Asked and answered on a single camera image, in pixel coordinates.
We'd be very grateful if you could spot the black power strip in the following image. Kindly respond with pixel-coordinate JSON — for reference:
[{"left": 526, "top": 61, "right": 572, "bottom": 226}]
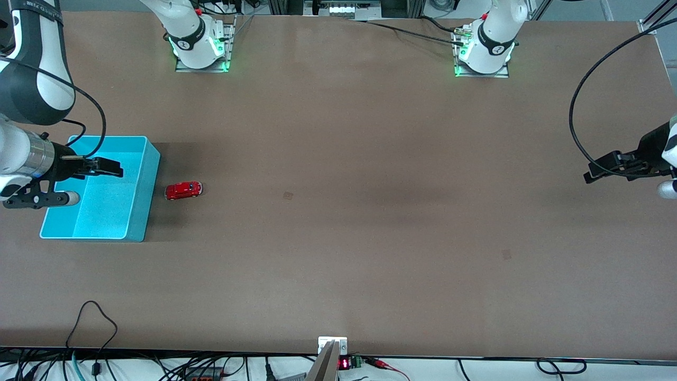
[{"left": 182, "top": 365, "right": 224, "bottom": 381}]

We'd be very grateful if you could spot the black cable to arm base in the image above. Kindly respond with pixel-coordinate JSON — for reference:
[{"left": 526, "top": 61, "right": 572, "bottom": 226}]
[{"left": 349, "top": 16, "right": 467, "bottom": 46}]

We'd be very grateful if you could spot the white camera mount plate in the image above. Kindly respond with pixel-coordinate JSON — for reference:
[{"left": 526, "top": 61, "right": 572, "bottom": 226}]
[{"left": 318, "top": 337, "right": 348, "bottom": 355}]

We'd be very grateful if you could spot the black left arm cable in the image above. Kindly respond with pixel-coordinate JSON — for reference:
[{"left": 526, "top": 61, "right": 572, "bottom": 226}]
[{"left": 569, "top": 17, "right": 677, "bottom": 178}]

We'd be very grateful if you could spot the aluminium frame corner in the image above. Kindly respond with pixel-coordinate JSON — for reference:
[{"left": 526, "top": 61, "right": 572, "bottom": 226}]
[{"left": 637, "top": 0, "right": 677, "bottom": 35}]

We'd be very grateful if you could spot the black coiled cable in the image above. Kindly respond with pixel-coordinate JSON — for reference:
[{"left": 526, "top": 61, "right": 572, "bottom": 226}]
[{"left": 536, "top": 358, "right": 588, "bottom": 375}]

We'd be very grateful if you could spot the red clip lead wire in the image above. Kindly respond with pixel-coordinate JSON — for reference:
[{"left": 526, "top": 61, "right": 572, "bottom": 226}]
[{"left": 364, "top": 357, "right": 411, "bottom": 381}]

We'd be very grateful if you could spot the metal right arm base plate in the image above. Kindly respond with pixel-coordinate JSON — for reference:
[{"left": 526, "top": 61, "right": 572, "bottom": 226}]
[{"left": 175, "top": 15, "right": 237, "bottom": 74}]

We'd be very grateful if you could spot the blue plastic box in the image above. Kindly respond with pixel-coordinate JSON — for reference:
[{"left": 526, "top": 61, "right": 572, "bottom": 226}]
[{"left": 40, "top": 135, "right": 161, "bottom": 243}]

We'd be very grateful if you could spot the metal rack behind table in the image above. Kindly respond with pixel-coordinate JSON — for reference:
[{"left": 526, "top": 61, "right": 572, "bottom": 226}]
[{"left": 267, "top": 0, "right": 427, "bottom": 21}]

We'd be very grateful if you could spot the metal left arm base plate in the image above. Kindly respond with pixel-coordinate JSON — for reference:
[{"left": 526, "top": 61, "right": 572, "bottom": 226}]
[{"left": 452, "top": 26, "right": 510, "bottom": 79}]

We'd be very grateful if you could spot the red beetle toy car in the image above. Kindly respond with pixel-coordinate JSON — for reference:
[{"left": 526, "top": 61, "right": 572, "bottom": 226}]
[{"left": 165, "top": 181, "right": 203, "bottom": 201}]

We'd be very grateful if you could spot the grey metal camera bar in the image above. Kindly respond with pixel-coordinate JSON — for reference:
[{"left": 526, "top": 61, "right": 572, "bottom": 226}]
[{"left": 306, "top": 341, "right": 339, "bottom": 381}]

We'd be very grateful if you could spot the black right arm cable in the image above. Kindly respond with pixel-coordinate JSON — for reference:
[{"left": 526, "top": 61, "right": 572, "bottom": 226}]
[{"left": 0, "top": 56, "right": 107, "bottom": 160}]

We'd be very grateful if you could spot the thin black looped cable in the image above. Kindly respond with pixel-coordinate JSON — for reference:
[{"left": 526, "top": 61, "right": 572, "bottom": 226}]
[{"left": 65, "top": 301, "right": 118, "bottom": 381}]

